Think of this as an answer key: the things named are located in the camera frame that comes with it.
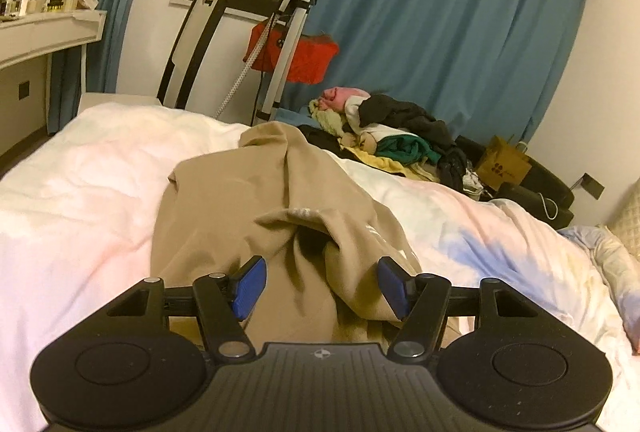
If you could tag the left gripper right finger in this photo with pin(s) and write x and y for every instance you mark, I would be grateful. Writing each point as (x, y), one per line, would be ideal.
(420, 303)

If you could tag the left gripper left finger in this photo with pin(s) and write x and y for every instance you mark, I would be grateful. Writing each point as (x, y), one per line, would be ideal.
(223, 302)

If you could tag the beige t-shirt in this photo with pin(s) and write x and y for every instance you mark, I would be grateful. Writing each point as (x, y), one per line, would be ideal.
(322, 235)

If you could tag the pile of mixed clothes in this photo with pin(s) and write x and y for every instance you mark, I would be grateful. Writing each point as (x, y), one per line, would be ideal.
(399, 138)

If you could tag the white folding board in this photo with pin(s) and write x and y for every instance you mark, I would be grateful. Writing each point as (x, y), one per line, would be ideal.
(188, 52)

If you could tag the brown paper bag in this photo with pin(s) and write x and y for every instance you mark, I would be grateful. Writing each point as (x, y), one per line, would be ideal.
(502, 163)

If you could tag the black round chair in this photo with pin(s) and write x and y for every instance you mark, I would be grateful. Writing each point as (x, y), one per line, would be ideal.
(542, 194)

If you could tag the pastel tie-dye duvet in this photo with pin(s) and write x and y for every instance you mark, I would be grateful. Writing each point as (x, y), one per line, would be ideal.
(76, 230)

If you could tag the cream quilted pillow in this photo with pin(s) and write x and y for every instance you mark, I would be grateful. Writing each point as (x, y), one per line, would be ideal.
(623, 225)

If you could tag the red cloth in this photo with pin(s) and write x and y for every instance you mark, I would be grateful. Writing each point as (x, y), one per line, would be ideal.
(311, 59)

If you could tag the blue window curtain right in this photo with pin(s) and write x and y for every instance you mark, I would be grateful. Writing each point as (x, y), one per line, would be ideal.
(484, 67)

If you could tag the exercise bike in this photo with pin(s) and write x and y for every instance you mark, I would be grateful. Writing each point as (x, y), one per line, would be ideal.
(292, 15)

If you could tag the white vanity desk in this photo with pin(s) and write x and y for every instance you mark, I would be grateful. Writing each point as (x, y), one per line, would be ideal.
(27, 45)

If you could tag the cosmetics on desk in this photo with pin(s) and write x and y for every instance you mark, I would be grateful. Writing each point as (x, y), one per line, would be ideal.
(17, 9)

